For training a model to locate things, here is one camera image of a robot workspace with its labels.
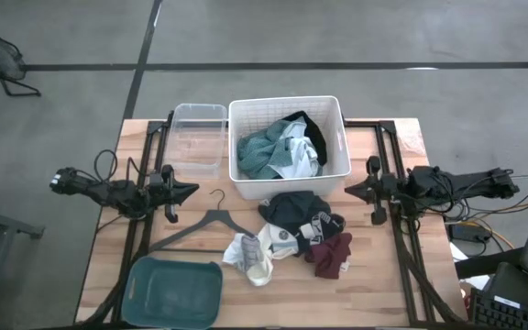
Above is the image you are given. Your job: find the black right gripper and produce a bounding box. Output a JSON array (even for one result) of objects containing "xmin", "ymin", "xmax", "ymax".
[{"xmin": 344, "ymin": 155, "xmax": 401, "ymax": 226}]

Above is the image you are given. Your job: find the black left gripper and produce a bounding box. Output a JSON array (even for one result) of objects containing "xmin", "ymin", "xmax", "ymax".
[{"xmin": 147, "ymin": 163, "xmax": 200, "ymax": 225}]

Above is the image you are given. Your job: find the large white cloth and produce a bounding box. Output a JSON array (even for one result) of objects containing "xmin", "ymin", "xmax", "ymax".
[{"xmin": 272, "ymin": 121, "xmax": 324, "ymax": 180}]

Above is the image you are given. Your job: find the dark navy cloth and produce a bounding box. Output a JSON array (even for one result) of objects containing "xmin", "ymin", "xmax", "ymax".
[{"xmin": 258, "ymin": 190, "xmax": 334, "ymax": 237}]

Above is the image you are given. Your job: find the maroon cloth with white tag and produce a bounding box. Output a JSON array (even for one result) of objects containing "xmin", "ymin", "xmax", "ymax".
[{"xmin": 303, "ymin": 232, "xmax": 354, "ymax": 281}]

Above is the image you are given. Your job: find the green flower-patterned cloth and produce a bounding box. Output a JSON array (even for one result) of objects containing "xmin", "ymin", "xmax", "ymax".
[{"xmin": 236, "ymin": 119, "xmax": 300, "ymax": 181}]

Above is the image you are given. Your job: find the cream cloth with grey patch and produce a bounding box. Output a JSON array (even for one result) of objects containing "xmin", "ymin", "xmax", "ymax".
[{"xmin": 221, "ymin": 231, "xmax": 275, "ymax": 288}]

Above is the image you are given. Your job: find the black clothes hanger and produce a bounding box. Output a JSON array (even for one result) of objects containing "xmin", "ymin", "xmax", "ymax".
[{"xmin": 148, "ymin": 188, "xmax": 259, "ymax": 254}]

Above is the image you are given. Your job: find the clear plastic bin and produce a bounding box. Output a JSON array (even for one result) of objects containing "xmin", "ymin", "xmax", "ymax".
[{"xmin": 165, "ymin": 103, "xmax": 228, "ymax": 180}]

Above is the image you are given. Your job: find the white perforated plastic basket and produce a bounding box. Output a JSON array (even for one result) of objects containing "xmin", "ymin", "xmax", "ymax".
[{"xmin": 226, "ymin": 94, "xmax": 353, "ymax": 202}]

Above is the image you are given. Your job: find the black cloth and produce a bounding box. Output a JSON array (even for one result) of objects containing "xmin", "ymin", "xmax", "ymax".
[{"xmin": 284, "ymin": 110, "xmax": 328, "ymax": 167}]

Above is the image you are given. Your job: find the clear plastic film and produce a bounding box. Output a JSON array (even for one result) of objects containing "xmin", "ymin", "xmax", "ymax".
[{"xmin": 394, "ymin": 119, "xmax": 428, "ymax": 157}]

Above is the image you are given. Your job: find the teal plastic bin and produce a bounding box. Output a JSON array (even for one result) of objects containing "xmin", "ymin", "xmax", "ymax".
[{"xmin": 120, "ymin": 255, "xmax": 225, "ymax": 330}]

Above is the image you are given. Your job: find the black power adapter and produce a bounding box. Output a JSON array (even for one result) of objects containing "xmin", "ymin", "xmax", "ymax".
[{"xmin": 448, "ymin": 222, "xmax": 492, "ymax": 244}]

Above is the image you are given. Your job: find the white paper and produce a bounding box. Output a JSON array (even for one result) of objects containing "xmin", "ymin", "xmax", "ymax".
[{"xmin": 449, "ymin": 241, "xmax": 492, "ymax": 291}]

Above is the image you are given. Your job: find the black flat bar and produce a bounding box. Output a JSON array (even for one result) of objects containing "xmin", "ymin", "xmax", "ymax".
[{"xmin": 454, "ymin": 247, "xmax": 526, "ymax": 281}]

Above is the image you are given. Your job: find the black box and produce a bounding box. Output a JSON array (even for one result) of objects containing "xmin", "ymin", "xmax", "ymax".
[{"xmin": 486, "ymin": 260, "xmax": 528, "ymax": 306}]

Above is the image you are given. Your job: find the black keyboard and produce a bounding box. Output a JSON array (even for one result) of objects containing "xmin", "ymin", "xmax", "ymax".
[{"xmin": 468, "ymin": 287, "xmax": 528, "ymax": 330}]

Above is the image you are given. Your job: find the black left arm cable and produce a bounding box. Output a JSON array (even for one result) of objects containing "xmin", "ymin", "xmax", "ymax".
[{"xmin": 93, "ymin": 148, "xmax": 119, "ymax": 183}]

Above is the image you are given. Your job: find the dark right arm cable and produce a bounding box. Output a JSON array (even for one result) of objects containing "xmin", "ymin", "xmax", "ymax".
[{"xmin": 428, "ymin": 171, "xmax": 463, "ymax": 217}]

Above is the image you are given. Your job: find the yellow cable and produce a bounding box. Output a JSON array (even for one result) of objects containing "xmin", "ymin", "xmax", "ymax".
[{"xmin": 467, "ymin": 197, "xmax": 528, "ymax": 251}]

